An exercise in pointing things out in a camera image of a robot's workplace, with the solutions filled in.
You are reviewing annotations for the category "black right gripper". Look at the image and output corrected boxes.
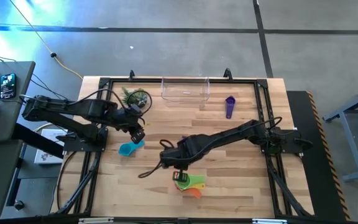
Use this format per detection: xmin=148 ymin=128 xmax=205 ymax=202
xmin=159 ymin=146 xmax=195 ymax=183

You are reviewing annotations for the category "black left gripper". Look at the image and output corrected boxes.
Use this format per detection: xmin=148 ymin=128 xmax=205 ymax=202
xmin=110 ymin=107 xmax=146 ymax=144

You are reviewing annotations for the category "green measuring cup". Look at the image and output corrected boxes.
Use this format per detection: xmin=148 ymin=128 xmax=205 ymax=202
xmin=175 ymin=174 xmax=206 ymax=191

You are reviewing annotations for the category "teal measuring cup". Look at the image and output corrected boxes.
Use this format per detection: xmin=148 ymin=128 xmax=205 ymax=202
xmin=118 ymin=139 xmax=145 ymax=157

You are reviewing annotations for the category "orange measuring cup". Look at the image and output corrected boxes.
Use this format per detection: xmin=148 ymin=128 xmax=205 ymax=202
xmin=178 ymin=186 xmax=203 ymax=199

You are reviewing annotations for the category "purple measuring cup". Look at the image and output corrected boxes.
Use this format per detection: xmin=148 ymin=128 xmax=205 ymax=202
xmin=224 ymin=95 xmax=237 ymax=119

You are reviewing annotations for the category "clear plastic basket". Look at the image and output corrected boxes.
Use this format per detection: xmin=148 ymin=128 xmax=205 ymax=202
xmin=160 ymin=76 xmax=211 ymax=109

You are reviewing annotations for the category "potted succulent plant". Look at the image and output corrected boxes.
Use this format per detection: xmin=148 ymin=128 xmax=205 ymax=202
xmin=121 ymin=86 xmax=149 ymax=109

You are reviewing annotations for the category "white paper sheet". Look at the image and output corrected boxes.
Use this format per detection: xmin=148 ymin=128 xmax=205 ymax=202
xmin=34 ymin=128 xmax=68 ymax=165

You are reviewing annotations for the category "black smartphone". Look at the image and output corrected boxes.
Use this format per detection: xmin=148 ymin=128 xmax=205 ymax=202
xmin=0 ymin=73 xmax=17 ymax=100

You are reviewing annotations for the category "black hazard-striped mat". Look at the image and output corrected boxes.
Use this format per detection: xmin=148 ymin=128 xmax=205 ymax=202
xmin=286 ymin=90 xmax=352 ymax=222

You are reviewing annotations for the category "grey metal stand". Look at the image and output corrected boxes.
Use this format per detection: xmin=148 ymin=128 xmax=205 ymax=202
xmin=321 ymin=80 xmax=358 ymax=183

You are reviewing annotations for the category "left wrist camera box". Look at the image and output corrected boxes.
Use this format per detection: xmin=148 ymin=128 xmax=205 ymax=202
xmin=124 ymin=104 xmax=142 ymax=116

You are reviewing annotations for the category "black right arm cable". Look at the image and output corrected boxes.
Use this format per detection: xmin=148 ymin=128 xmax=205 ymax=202
xmin=137 ymin=139 xmax=167 ymax=179

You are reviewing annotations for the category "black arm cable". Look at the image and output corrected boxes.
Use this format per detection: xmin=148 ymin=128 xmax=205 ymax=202
xmin=137 ymin=139 xmax=167 ymax=179
xmin=79 ymin=88 xmax=154 ymax=118

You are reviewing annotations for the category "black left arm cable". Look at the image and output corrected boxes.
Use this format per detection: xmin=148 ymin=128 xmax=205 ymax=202
xmin=79 ymin=88 xmax=154 ymax=118

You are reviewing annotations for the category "silver metal bracket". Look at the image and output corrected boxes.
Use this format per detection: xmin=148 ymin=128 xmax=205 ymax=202
xmin=78 ymin=217 xmax=114 ymax=224
xmin=252 ymin=218 xmax=288 ymax=224

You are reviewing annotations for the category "black aluminium table frame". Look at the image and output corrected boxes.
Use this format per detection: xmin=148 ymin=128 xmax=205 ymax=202
xmin=50 ymin=68 xmax=315 ymax=218

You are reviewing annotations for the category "yellow floor cable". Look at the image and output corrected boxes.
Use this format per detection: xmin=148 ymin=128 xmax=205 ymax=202
xmin=9 ymin=0 xmax=84 ymax=80

